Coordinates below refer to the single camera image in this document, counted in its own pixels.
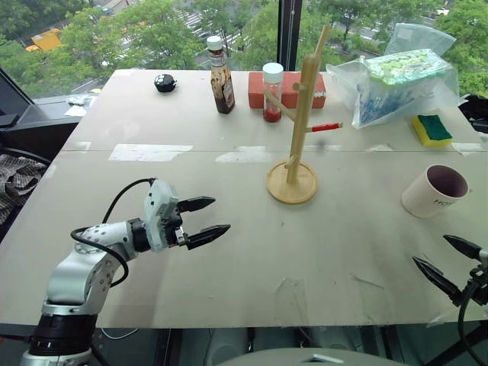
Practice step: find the clear plastic bag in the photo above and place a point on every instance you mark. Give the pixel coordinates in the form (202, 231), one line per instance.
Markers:
(381, 103)

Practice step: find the clear jar with white lid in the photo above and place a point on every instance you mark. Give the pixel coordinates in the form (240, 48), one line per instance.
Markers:
(273, 95)

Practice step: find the green patterned pack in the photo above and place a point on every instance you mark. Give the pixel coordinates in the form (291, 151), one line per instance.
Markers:
(408, 68)

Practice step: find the brown sauce bottle white cap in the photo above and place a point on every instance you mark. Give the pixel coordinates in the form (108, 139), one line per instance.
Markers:
(223, 87)

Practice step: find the wooden mug tree stand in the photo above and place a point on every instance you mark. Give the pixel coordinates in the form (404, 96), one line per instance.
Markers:
(293, 183)

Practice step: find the black object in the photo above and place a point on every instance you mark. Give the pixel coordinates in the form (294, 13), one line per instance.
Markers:
(474, 110)

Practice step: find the checked cloth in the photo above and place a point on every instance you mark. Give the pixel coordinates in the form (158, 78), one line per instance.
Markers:
(17, 179)

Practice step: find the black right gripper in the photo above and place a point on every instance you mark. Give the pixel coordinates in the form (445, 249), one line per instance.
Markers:
(479, 284)

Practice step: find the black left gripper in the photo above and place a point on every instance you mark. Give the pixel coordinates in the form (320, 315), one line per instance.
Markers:
(174, 228)

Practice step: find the black round toy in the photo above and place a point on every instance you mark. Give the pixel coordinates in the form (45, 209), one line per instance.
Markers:
(164, 84)

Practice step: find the white mug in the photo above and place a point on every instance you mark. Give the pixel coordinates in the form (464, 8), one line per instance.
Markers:
(419, 200)

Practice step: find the crumpled white wrapper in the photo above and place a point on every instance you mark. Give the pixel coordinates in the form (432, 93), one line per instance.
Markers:
(80, 100)

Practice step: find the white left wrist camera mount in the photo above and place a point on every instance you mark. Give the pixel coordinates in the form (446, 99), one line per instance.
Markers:
(158, 202)

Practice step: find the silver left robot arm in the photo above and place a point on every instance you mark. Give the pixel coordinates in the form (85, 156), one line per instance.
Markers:
(76, 272)

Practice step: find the yellow green sponge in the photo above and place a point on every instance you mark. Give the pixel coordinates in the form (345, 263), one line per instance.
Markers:
(432, 129)

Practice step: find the dark slanted frame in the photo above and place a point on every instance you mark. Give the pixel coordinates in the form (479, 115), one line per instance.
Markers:
(23, 114)

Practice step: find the red brick block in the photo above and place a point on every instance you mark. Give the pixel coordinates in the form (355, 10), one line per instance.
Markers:
(256, 91)

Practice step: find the grey rounded shape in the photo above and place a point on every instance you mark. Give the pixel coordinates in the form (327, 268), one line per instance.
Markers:
(301, 358)

